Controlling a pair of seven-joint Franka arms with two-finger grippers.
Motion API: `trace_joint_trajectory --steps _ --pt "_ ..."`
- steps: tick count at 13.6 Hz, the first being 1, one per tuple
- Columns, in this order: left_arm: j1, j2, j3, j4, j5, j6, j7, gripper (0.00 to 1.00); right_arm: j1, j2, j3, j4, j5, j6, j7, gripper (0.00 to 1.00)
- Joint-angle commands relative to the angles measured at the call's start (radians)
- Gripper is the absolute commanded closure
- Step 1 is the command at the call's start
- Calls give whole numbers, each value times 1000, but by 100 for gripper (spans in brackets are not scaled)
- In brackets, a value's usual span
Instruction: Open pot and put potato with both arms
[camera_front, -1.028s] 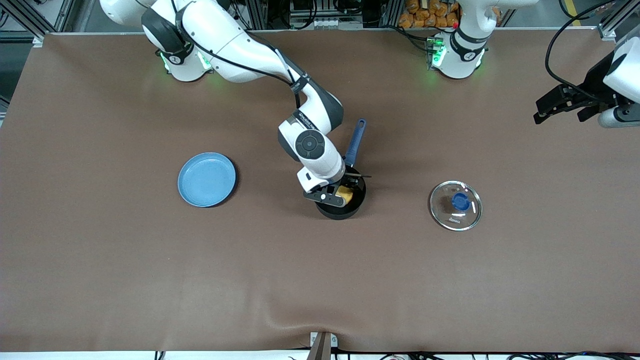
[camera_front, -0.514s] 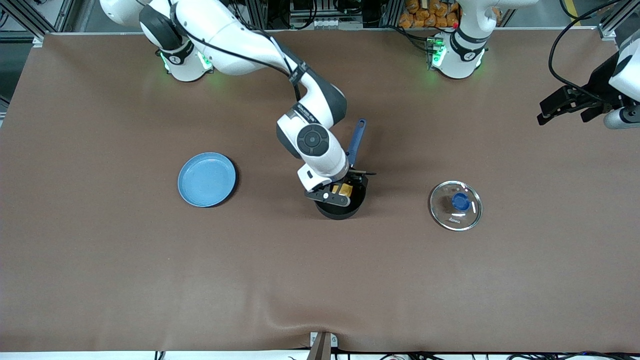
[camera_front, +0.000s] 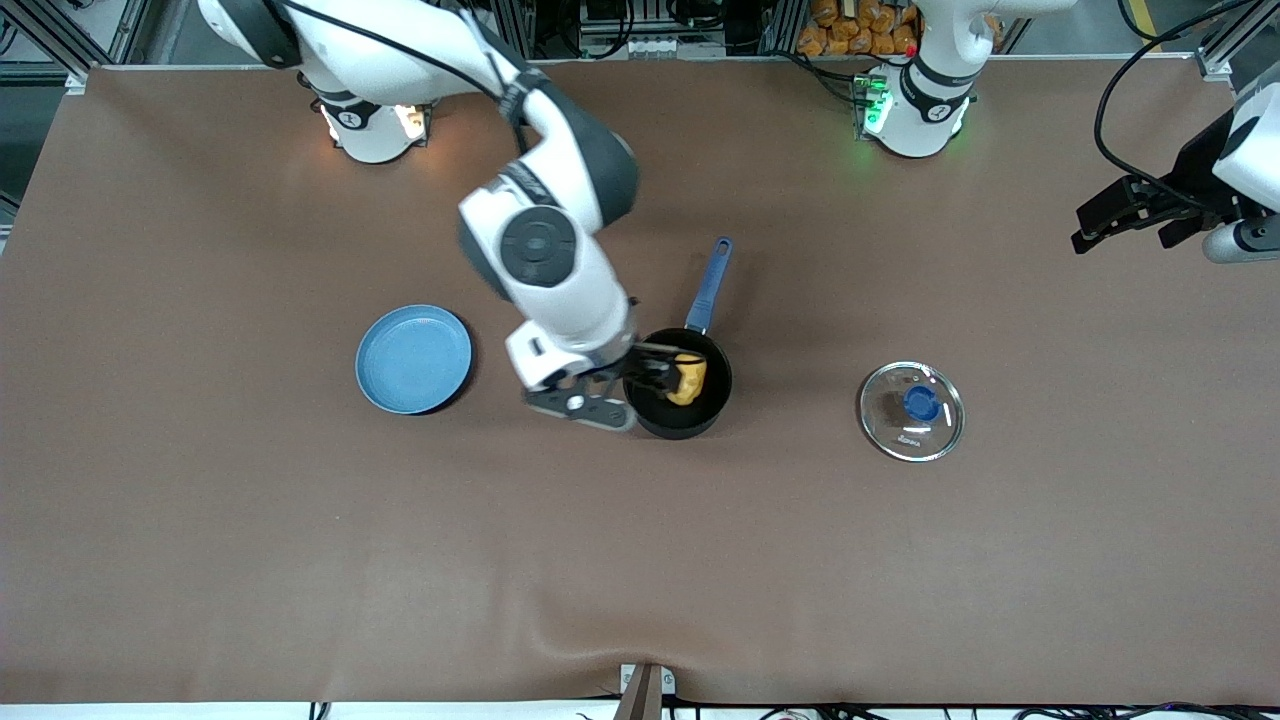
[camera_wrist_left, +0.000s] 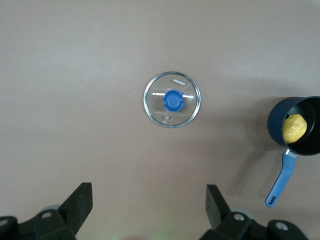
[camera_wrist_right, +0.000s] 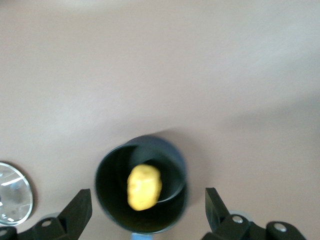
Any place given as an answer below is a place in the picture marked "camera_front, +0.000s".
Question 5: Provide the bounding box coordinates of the yellow potato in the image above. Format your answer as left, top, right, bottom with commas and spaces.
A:
667, 352, 709, 407

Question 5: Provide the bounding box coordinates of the glass lid blue knob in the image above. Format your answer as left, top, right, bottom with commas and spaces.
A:
858, 360, 967, 464

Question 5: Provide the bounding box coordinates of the blue round plate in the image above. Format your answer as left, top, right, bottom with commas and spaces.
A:
355, 304, 473, 416

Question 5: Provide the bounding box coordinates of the brown table cloth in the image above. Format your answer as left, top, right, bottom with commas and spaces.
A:
0, 55, 1280, 707

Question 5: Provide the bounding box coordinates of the white power strip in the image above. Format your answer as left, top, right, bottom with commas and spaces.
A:
620, 36, 703, 59

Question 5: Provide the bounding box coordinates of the pile of orange buns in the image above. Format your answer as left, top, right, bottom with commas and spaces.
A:
796, 0, 922, 58

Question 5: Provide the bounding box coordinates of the black pot blue handle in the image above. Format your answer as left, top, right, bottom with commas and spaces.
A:
621, 235, 735, 442

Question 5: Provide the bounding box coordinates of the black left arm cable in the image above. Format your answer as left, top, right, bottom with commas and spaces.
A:
1094, 0, 1280, 189

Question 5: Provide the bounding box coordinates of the aluminium frame profile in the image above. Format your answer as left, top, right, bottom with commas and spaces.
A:
0, 0, 153, 83
500, 0, 538, 61
1195, 0, 1280, 83

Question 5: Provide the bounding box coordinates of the metal bracket with post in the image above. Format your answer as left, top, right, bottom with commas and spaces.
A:
615, 662, 677, 720

